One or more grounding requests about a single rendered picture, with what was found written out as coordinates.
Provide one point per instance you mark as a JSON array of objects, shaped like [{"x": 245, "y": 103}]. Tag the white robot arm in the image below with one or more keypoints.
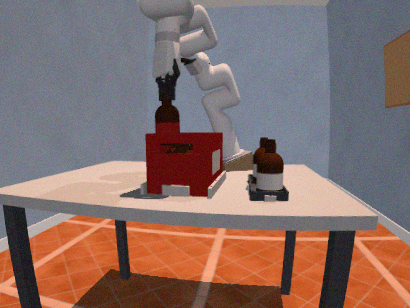
[{"x": 197, "y": 63}]

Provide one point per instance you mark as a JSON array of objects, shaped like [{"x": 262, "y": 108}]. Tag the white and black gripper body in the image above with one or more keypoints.
[{"x": 165, "y": 52}]

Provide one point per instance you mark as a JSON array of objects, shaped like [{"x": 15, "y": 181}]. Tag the brown glass bottle with white label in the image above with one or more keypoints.
[{"x": 270, "y": 168}]

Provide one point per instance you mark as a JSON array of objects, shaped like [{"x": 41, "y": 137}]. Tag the dark red crate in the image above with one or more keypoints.
[{"x": 197, "y": 170}]

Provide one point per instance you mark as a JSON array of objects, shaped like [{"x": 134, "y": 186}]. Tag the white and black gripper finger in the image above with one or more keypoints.
[
  {"x": 171, "y": 83},
  {"x": 161, "y": 86}
]

